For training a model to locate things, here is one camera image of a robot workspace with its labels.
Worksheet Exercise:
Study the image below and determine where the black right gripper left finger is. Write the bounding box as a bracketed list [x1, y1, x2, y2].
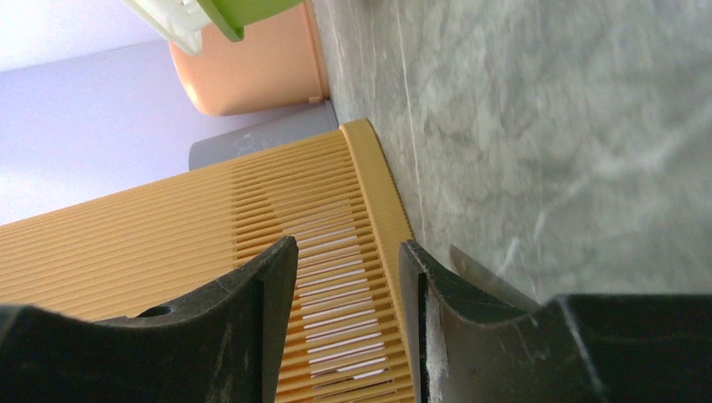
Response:
[1, 236, 299, 402]

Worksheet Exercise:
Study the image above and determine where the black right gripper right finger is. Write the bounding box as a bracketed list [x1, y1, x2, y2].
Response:
[399, 240, 711, 402]

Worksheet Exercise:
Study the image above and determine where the yellow slatted waste basket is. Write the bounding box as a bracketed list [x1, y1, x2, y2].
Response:
[1, 119, 415, 402]

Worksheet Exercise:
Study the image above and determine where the large orange plastic bucket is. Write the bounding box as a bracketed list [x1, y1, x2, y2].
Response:
[170, 1, 330, 116]

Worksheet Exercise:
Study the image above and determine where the white perforated basket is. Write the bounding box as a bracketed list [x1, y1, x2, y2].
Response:
[123, 0, 212, 55]

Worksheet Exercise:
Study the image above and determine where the green tray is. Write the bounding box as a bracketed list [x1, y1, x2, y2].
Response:
[197, 0, 301, 42]

